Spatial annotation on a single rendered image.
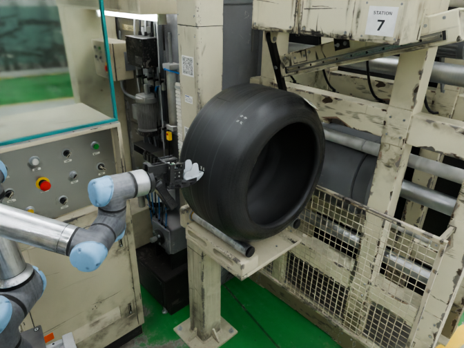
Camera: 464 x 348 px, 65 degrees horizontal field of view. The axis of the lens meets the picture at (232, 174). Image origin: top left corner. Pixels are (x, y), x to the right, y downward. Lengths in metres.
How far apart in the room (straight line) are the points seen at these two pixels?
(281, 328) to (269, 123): 1.47
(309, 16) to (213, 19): 0.35
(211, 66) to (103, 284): 1.15
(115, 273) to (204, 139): 0.97
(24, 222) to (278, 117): 0.77
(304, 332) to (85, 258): 1.65
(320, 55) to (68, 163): 1.10
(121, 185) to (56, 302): 0.98
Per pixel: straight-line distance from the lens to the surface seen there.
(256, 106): 1.18
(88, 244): 0.94
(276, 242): 1.61
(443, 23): 1.33
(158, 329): 2.35
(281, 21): 1.46
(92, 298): 1.96
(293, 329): 2.36
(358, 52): 1.43
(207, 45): 1.44
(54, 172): 1.62
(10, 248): 1.28
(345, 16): 1.31
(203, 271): 1.87
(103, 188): 0.98
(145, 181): 1.03
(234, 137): 1.13
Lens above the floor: 1.77
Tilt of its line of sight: 27 degrees down
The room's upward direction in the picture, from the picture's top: 1 degrees clockwise
